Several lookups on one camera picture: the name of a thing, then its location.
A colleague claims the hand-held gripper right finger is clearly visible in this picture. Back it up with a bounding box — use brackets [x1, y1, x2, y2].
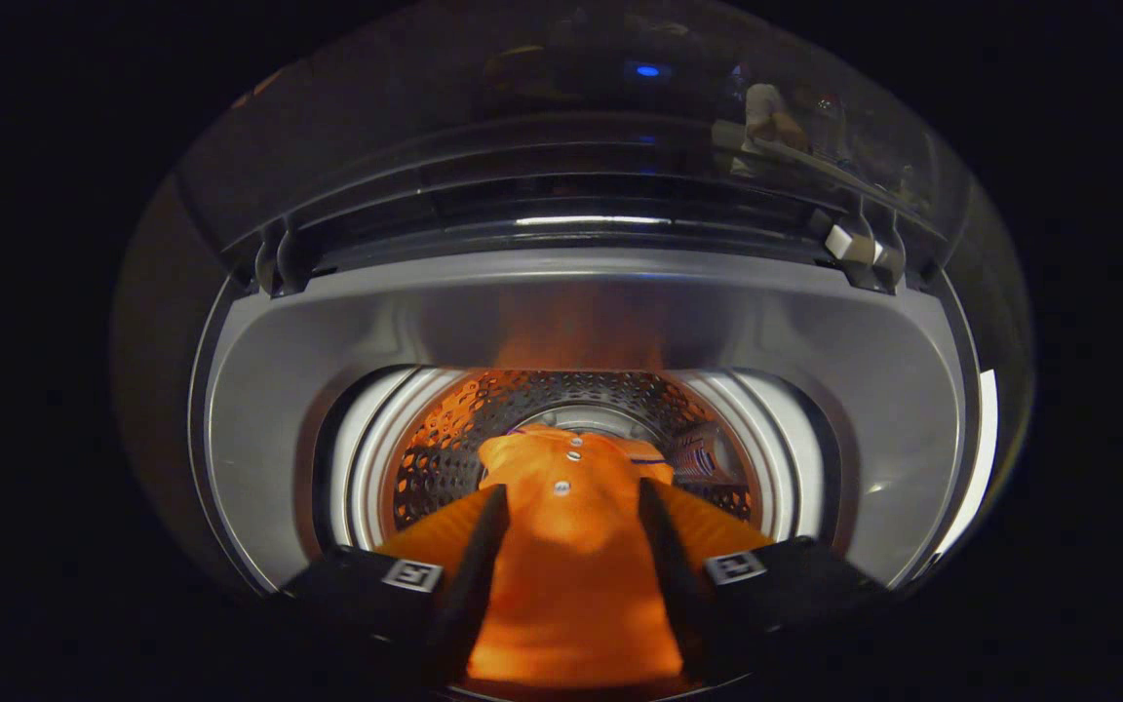
[636, 476, 891, 685]

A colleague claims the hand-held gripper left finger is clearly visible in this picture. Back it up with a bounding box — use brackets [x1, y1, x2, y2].
[277, 483, 514, 685]

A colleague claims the yellow polo shirt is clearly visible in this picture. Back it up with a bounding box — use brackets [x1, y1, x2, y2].
[467, 425, 685, 685]

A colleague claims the grey top-load washing machine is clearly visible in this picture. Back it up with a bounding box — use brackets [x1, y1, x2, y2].
[186, 210, 987, 702]

